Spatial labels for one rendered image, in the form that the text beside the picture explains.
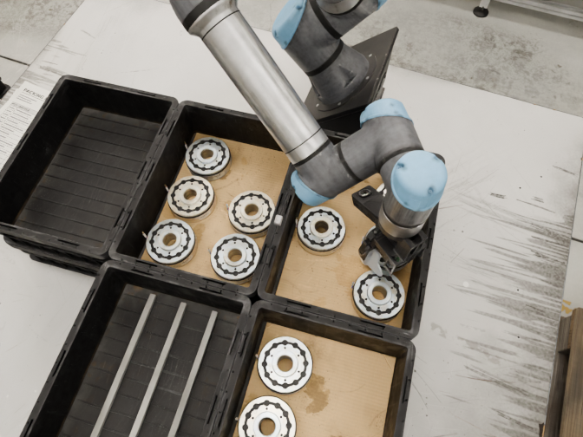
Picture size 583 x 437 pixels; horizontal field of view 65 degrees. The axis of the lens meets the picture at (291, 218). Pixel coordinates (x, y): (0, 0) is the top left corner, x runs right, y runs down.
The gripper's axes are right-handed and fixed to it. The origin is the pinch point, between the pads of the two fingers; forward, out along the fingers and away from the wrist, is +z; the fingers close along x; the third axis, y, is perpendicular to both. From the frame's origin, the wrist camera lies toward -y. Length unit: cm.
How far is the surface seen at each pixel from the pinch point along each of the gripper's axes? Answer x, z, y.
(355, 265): -4.5, 2.1, -0.4
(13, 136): -58, 15, -86
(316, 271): -12.2, 2.1, -3.8
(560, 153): 65, 15, 1
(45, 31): -38, 85, -215
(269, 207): -13.1, -0.8, -20.8
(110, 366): -56, 2, -10
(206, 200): -23.8, -0.8, -29.9
